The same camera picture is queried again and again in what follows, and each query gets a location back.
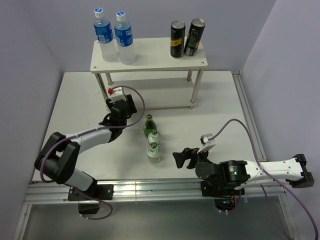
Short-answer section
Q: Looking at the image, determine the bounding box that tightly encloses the clear soda bottle front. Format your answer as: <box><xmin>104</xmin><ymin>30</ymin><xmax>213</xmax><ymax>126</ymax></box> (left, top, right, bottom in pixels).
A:
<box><xmin>147</xmin><ymin>142</ymin><xmax>161</xmax><ymax>164</ymax></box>

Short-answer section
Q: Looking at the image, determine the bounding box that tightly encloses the small blue label water bottle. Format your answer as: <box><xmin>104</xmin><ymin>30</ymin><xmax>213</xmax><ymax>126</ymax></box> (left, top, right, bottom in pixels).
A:
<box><xmin>114</xmin><ymin>11</ymin><xmax>136</xmax><ymax>65</ymax></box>

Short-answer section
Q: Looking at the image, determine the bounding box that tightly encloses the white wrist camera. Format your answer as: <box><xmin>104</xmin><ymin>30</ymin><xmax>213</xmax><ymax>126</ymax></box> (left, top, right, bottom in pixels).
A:
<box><xmin>197</xmin><ymin>133</ymin><xmax>216</xmax><ymax>154</ymax></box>
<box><xmin>107</xmin><ymin>87</ymin><xmax>126</xmax><ymax>103</ymax></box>

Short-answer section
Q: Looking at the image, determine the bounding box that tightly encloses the white two-tier shelf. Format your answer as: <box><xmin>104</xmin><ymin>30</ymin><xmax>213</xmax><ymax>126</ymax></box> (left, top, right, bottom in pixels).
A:
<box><xmin>90</xmin><ymin>37</ymin><xmax>208</xmax><ymax>109</ymax></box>

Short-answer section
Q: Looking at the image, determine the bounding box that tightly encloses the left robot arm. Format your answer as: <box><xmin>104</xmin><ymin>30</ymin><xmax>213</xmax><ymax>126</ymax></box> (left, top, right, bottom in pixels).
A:
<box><xmin>34</xmin><ymin>94</ymin><xmax>137</xmax><ymax>200</ymax></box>

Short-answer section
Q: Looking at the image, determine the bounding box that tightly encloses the black can gold top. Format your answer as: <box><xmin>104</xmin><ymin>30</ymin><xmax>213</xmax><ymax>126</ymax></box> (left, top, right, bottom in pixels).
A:
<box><xmin>184</xmin><ymin>18</ymin><xmax>206</xmax><ymax>57</ymax></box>

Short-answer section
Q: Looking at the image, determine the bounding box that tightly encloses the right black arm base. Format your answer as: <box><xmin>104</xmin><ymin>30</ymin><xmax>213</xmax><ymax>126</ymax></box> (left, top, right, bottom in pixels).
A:
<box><xmin>200</xmin><ymin>181</ymin><xmax>245</xmax><ymax>211</ymax></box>

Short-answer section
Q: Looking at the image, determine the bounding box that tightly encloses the aluminium side rail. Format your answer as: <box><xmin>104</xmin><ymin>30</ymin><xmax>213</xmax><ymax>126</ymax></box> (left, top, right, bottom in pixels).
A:
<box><xmin>231</xmin><ymin>70</ymin><xmax>268</xmax><ymax>162</ymax></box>

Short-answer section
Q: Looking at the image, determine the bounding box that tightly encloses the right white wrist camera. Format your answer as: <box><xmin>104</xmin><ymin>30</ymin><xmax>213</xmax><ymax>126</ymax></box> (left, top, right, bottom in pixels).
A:
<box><xmin>197</xmin><ymin>133</ymin><xmax>216</xmax><ymax>154</ymax></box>

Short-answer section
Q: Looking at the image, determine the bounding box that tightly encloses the aluminium front rail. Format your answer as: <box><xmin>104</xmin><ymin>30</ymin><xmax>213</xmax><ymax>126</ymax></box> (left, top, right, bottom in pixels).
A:
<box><xmin>23</xmin><ymin>178</ymin><xmax>287</xmax><ymax>205</ymax></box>

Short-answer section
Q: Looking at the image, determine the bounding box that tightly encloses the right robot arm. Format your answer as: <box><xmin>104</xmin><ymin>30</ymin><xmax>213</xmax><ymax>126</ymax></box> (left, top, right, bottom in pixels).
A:
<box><xmin>172</xmin><ymin>148</ymin><xmax>315</xmax><ymax>196</ymax></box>

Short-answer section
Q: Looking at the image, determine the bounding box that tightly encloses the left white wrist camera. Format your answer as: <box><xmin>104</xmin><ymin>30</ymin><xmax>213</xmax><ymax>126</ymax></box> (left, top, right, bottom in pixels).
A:
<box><xmin>107</xmin><ymin>87</ymin><xmax>126</xmax><ymax>103</ymax></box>

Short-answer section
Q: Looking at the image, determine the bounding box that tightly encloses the green glass bottle rear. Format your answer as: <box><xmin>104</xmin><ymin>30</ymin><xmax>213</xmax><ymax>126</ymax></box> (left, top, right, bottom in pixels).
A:
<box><xmin>143</xmin><ymin>114</ymin><xmax>157</xmax><ymax>137</ymax></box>

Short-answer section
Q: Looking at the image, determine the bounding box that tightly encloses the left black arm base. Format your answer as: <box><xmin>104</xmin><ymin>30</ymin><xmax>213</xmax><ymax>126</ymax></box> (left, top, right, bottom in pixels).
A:
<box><xmin>67</xmin><ymin>184</ymin><xmax>114</xmax><ymax>216</ymax></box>

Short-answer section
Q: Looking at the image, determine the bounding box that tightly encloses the clear soda bottle rear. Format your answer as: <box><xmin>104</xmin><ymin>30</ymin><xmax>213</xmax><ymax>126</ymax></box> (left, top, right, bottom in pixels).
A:
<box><xmin>147</xmin><ymin>129</ymin><xmax>162</xmax><ymax>146</ymax></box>

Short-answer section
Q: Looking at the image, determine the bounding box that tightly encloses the clear soda bottle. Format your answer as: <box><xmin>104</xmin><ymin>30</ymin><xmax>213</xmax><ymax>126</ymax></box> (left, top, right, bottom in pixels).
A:
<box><xmin>147</xmin><ymin>129</ymin><xmax>162</xmax><ymax>146</ymax></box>
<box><xmin>147</xmin><ymin>142</ymin><xmax>161</xmax><ymax>164</ymax></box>

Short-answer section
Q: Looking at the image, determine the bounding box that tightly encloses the black can yellow label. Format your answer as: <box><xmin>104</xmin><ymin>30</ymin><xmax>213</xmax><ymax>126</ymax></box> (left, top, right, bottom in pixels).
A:
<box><xmin>170</xmin><ymin>19</ymin><xmax>186</xmax><ymax>58</ymax></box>

